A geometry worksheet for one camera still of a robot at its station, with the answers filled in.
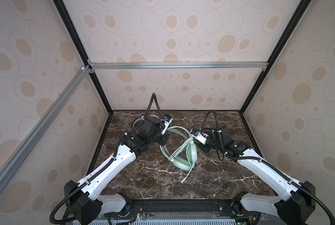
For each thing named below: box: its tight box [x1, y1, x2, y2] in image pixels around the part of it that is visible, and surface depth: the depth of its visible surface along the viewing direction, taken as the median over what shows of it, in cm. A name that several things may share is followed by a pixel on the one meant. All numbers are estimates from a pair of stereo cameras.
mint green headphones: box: [160, 126, 198, 184], surface depth 67 cm
